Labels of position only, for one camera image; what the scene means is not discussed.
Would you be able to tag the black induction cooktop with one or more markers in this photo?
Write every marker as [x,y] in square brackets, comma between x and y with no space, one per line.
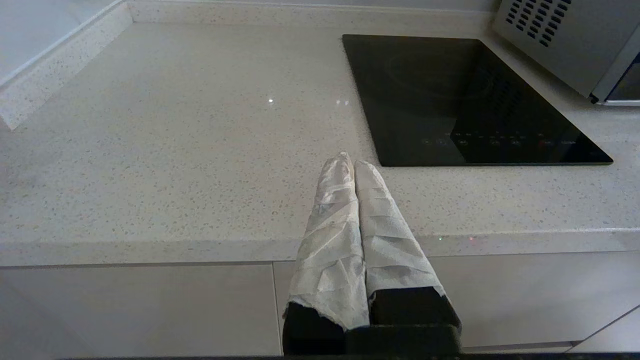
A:
[450,100]

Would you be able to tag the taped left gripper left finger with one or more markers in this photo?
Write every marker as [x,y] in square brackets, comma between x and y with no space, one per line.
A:
[330,260]

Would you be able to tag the silver black microwave oven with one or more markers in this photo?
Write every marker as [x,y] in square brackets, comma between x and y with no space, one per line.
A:
[565,45]

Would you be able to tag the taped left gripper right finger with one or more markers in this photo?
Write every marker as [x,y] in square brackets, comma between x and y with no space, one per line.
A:
[390,250]

